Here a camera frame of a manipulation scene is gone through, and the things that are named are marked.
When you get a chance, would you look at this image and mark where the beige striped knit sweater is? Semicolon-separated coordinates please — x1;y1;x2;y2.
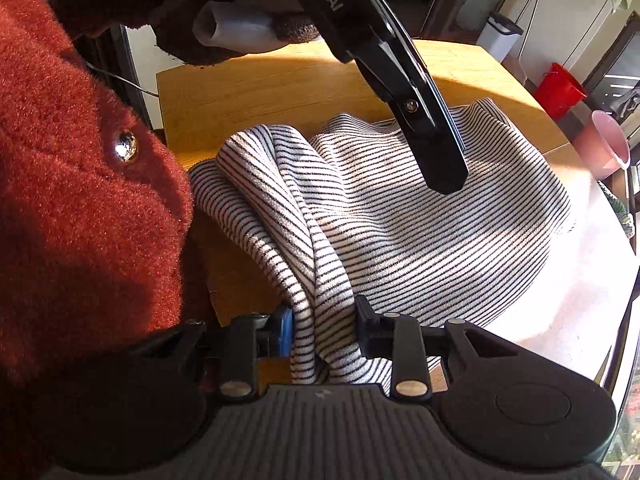
189;99;573;386

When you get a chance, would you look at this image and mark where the white trash bin black lid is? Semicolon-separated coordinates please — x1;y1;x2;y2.
476;11;524;63

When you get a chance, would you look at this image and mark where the red plastic bucket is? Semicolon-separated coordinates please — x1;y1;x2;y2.
534;62;587;120

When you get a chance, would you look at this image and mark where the broom with dustpan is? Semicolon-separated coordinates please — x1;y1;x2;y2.
502;0;540;87

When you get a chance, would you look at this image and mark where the red fuzzy jacket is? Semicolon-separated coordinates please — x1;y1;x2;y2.
0;0;208;461

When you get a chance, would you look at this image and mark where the pink plastic basin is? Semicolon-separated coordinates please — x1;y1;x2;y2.
573;110;630;181

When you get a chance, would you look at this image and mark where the green plush toy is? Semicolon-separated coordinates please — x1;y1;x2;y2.
598;181;634;240

